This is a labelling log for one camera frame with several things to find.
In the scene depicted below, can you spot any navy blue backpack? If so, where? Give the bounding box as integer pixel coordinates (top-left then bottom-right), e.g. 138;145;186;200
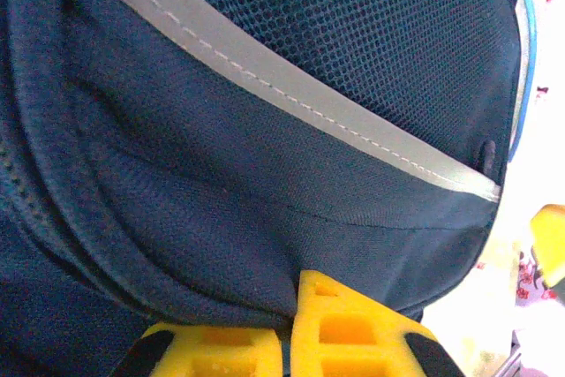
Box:
0;0;529;377

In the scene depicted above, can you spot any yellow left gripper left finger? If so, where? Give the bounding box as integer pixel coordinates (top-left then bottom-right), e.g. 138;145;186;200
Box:
109;321;283;377

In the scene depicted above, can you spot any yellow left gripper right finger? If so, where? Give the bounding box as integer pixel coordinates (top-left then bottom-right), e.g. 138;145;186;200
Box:
289;268;467;377

